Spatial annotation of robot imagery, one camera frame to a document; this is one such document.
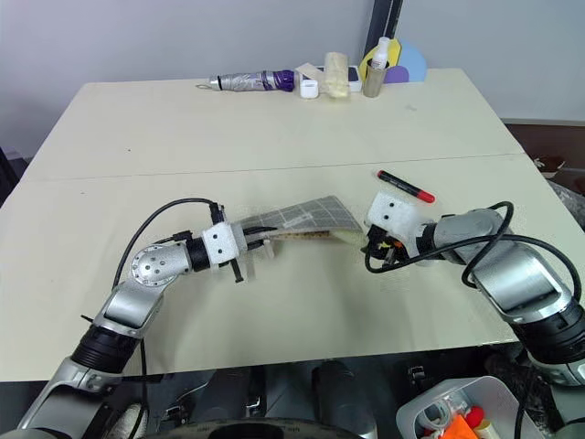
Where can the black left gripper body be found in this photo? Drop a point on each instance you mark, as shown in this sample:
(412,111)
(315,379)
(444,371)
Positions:
(236,270)

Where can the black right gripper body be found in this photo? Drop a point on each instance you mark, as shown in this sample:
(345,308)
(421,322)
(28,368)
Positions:
(383,241)

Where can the grey grid pouch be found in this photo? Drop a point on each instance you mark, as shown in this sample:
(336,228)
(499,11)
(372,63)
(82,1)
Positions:
(315,215)

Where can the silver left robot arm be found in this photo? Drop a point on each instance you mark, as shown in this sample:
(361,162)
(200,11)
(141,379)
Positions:
(146,266)

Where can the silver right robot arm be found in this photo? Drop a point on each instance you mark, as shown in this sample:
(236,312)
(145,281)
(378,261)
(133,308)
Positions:
(525,279)

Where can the black marker with red cap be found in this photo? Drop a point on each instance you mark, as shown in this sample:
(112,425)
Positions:
(404,185)

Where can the small white earbud case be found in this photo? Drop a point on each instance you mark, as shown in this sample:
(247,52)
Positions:
(309,89)

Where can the folded silver purple umbrella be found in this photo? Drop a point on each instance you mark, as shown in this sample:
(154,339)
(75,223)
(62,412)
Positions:
(251,81)

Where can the steel cup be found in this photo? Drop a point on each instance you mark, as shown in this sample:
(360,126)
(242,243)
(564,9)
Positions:
(375,82)

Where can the flat white box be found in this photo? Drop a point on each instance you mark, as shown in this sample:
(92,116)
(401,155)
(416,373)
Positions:
(355,78)

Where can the rolled cream towel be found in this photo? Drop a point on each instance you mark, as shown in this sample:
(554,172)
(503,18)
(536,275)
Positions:
(337,77)

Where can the black round base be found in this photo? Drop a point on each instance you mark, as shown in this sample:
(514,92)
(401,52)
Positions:
(279,430)

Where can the yellow blue purple round boards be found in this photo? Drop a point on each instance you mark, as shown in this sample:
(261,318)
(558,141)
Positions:
(411,61)

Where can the white spray bottle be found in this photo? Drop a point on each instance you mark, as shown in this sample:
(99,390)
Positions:
(380,51)

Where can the grey speckled object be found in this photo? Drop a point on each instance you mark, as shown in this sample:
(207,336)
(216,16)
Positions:
(569,199)

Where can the white plastic bin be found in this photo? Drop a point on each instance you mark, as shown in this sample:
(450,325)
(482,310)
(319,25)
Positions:
(498,398)

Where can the red ball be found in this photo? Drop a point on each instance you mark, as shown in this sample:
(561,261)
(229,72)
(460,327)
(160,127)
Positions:
(477,414)

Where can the orange cloth piece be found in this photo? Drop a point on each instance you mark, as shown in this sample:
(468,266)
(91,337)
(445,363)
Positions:
(459,426)

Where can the black vertical pole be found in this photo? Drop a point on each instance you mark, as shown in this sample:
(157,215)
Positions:
(381,20)

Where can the black object at room edge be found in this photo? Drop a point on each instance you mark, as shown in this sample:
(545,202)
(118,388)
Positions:
(8,176)

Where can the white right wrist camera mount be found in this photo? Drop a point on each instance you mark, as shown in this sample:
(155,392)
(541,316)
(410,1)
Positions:
(392,213)

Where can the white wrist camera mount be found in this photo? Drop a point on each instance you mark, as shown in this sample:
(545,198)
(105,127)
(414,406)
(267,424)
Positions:
(220,243)
(392,213)

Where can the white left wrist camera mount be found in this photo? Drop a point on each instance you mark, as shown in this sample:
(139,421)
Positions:
(220,243)

